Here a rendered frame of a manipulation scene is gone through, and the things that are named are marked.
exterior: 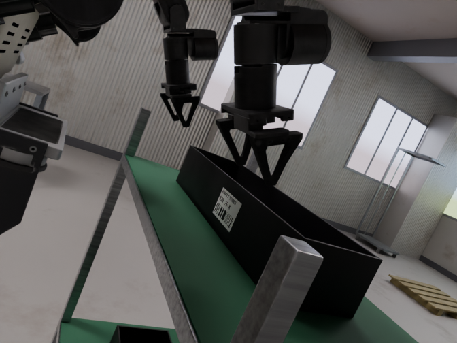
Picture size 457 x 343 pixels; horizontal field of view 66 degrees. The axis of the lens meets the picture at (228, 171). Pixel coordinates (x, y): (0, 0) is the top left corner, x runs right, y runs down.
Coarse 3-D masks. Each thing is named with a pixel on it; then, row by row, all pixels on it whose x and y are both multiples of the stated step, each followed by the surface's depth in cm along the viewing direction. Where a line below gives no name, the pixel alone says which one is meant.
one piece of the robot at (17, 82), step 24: (0, 96) 45; (0, 120) 50; (24, 120) 57; (48, 120) 64; (0, 144) 45; (24, 144) 46; (48, 144) 49; (0, 168) 46; (24, 168) 47; (0, 192) 47; (24, 192) 48; (0, 216) 48
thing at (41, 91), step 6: (30, 84) 278; (36, 84) 293; (24, 90) 260; (30, 90) 262; (36, 90) 263; (42, 90) 277; (48, 90) 293; (36, 96) 264; (42, 96) 266; (36, 102) 265; (42, 102) 303; (42, 108) 304
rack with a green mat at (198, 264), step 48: (144, 192) 78; (96, 240) 111; (192, 240) 62; (288, 240) 29; (192, 288) 46; (240, 288) 52; (288, 288) 28; (96, 336) 115; (192, 336) 37; (240, 336) 30; (288, 336) 44; (336, 336) 50; (384, 336) 57
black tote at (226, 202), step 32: (192, 160) 94; (224, 160) 104; (192, 192) 87; (224, 192) 73; (256, 192) 93; (224, 224) 69; (256, 224) 60; (288, 224) 53; (320, 224) 70; (256, 256) 57; (352, 256) 53; (320, 288) 53; (352, 288) 56
